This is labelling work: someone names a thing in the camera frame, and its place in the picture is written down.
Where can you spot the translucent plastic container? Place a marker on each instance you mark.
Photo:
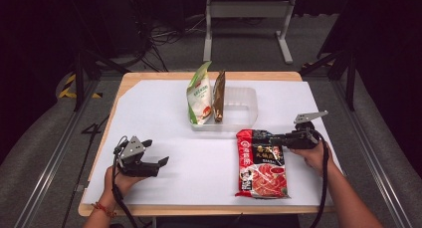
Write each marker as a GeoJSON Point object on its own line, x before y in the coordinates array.
{"type": "Point", "coordinates": [240, 108]}

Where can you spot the green and white pouch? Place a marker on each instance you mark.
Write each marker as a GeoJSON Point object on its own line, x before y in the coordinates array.
{"type": "Point", "coordinates": [200, 98]}

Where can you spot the red and black soup-base packet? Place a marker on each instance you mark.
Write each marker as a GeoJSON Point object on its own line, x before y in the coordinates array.
{"type": "Point", "coordinates": [263, 175]}

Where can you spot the yellow and black floor tape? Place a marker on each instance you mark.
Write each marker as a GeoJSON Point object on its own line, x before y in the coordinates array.
{"type": "Point", "coordinates": [68, 88]}

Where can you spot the white metal frame stand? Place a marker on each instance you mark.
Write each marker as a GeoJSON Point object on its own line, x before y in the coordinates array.
{"type": "Point", "coordinates": [247, 9]}

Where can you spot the black tripod stand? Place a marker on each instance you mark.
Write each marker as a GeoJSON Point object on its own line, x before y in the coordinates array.
{"type": "Point", "coordinates": [350, 78]}
{"type": "Point", "coordinates": [79, 78]}

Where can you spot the white paper sheet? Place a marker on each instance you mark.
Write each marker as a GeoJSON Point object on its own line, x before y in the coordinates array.
{"type": "Point", "coordinates": [185, 161]}

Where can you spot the gold-brown foil packet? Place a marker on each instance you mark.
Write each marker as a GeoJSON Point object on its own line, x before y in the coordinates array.
{"type": "Point", "coordinates": [219, 98]}

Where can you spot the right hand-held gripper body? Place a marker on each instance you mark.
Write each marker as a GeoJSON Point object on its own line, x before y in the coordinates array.
{"type": "Point", "coordinates": [302, 140]}

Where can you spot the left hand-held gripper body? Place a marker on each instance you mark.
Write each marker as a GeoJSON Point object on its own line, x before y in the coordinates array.
{"type": "Point", "coordinates": [132, 150]}

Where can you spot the aluminium rail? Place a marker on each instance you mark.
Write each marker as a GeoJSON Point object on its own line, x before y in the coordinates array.
{"type": "Point", "coordinates": [53, 158]}
{"type": "Point", "coordinates": [375, 158]}

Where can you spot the person's right hand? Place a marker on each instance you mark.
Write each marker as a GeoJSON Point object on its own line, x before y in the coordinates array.
{"type": "Point", "coordinates": [315, 158]}

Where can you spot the person's left hand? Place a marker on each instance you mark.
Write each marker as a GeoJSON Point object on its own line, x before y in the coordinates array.
{"type": "Point", "coordinates": [114, 184]}

